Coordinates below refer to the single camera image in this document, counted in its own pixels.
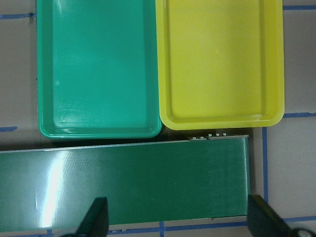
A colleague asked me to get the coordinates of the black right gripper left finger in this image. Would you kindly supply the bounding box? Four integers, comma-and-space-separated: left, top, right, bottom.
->
62, 197, 109, 237

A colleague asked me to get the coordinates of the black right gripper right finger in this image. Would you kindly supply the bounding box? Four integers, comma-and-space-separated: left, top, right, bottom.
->
247, 195, 316, 237

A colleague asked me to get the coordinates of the green conveyor belt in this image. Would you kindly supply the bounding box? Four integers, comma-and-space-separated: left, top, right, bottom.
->
0, 135, 250, 232

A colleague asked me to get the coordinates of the green plastic tray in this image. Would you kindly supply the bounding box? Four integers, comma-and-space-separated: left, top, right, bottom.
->
36, 0, 162, 139

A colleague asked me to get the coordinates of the yellow plastic tray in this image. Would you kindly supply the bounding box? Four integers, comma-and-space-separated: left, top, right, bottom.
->
156, 0, 284, 130

